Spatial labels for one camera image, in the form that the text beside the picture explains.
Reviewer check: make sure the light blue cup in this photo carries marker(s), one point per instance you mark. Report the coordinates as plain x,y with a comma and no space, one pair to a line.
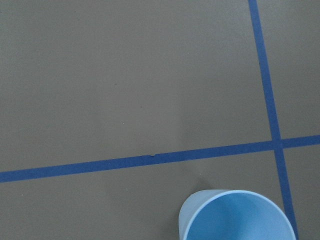
219,214

